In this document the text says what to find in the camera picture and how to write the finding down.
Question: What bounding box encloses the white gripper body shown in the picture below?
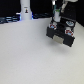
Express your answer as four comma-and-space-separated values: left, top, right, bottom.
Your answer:
53, 0, 78, 9

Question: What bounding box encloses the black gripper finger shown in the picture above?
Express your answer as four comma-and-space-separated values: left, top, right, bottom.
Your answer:
62, 7, 75, 24

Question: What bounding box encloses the black kcup holder drawer box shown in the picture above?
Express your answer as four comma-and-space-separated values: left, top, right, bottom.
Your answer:
46, 14, 76, 47

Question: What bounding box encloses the white kcup green lid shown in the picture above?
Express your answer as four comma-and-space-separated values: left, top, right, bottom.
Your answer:
55, 9, 61, 22

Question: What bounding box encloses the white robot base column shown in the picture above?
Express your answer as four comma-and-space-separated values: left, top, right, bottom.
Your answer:
20, 0, 32, 20

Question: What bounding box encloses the dark equipment with blue light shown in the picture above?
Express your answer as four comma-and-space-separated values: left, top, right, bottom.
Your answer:
0, 13, 21, 24

